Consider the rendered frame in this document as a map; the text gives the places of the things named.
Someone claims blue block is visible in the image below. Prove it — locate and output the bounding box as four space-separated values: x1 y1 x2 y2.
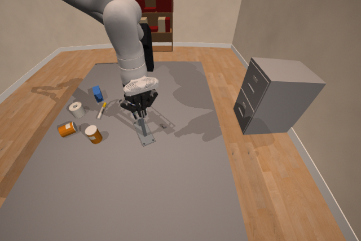
93 85 104 103

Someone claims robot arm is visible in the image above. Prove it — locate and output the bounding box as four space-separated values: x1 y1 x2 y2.
62 0 159 97

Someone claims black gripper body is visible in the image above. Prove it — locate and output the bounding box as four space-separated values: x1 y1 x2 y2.
124 90 151 104

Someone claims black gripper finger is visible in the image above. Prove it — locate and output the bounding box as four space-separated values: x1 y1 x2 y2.
140 89 158 118
119 97 144 118

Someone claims amber pill bottle with white cap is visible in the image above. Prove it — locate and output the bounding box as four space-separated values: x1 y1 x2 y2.
85 125 103 144

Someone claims orange pill bottle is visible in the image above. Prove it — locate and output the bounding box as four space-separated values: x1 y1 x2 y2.
58 122 78 137

